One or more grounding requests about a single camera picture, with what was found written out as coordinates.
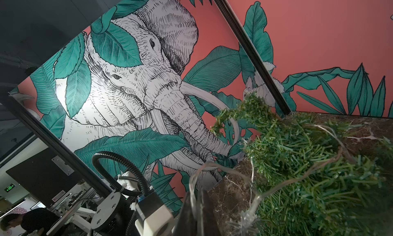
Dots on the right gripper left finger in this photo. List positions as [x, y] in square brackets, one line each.
[186, 224]

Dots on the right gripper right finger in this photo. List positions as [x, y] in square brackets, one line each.
[207, 222]

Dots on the mini christmas tree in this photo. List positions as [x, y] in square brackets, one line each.
[316, 178]

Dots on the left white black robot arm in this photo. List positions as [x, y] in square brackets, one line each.
[113, 216]

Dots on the person in background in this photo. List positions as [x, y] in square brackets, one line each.
[40, 220]

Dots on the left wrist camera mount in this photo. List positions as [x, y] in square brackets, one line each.
[153, 218]

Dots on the black front left frame post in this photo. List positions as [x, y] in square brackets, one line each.
[45, 135]

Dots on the black frame post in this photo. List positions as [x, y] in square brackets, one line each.
[252, 53]
[45, 135]

